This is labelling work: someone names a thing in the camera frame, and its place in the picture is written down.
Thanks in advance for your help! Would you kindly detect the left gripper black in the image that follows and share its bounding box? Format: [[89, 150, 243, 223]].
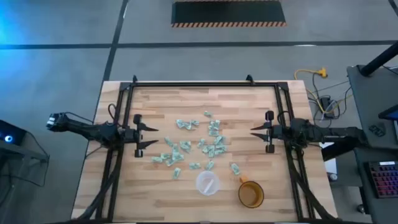
[[123, 113, 160, 158]]

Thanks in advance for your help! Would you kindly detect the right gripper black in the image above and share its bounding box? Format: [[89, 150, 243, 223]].
[[250, 110, 285, 154]]

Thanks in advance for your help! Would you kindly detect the amber glass mug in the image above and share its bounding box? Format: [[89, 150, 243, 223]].
[[238, 175, 265, 209]]

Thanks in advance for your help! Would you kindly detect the black power strip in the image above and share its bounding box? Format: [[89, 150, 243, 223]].
[[320, 95, 336, 119]]

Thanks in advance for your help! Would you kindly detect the clear plastic cup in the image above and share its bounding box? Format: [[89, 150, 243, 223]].
[[195, 170, 221, 197]]

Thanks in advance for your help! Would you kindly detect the white paper sheet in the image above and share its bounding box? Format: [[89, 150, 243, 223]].
[[319, 141, 338, 175]]

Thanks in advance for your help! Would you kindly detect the black desk crossbar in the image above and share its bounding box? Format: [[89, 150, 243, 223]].
[[321, 141, 366, 162]]

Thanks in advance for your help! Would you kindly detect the dark charcoal desk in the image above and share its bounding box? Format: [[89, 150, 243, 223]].
[[353, 146, 398, 224]]

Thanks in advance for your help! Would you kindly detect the grey desk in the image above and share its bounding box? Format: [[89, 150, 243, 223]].
[[346, 64, 398, 150]]

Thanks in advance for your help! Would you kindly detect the black controller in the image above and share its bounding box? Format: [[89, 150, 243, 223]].
[[368, 124, 386, 138]]

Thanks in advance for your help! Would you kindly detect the black hazard-striped floor mat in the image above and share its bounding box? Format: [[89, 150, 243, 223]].
[[170, 0, 287, 29]]

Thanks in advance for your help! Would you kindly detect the black metal side stand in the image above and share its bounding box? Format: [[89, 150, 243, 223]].
[[0, 141, 50, 190]]

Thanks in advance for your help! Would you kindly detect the monitor with blue screen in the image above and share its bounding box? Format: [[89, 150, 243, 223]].
[[377, 104, 398, 121]]

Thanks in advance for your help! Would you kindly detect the backlit black keyboard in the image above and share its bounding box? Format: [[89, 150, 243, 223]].
[[363, 160, 398, 199]]

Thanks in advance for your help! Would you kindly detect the black computer with blue light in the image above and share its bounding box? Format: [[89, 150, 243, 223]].
[[0, 119, 27, 146]]

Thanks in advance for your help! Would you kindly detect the black pole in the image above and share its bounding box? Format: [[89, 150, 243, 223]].
[[359, 40, 398, 77]]

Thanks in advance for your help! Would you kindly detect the black metal table frame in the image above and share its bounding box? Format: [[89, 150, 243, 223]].
[[74, 80, 338, 224]]

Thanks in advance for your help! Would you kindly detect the yellow extension cord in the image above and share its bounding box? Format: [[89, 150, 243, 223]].
[[294, 67, 354, 114]]

